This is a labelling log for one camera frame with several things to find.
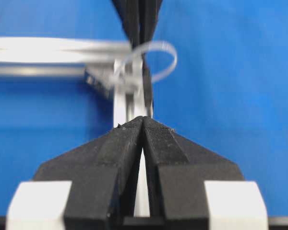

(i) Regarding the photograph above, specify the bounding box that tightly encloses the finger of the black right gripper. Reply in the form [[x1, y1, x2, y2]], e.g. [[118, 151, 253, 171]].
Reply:
[[141, 0, 162, 44], [112, 0, 140, 48]]

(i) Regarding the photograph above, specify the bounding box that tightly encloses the aluminium extrusion frame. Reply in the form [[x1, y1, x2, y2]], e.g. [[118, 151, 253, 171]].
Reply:
[[0, 37, 151, 215]]

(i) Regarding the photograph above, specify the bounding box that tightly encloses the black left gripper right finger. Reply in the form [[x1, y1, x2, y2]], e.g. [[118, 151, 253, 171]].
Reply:
[[142, 117, 244, 230]]

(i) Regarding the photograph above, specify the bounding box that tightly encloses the clear zip tie loop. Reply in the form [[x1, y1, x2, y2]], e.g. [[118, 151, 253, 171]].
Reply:
[[112, 40, 178, 84]]

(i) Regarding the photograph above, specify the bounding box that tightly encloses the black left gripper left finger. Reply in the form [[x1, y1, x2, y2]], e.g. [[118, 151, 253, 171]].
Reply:
[[33, 116, 143, 230]]

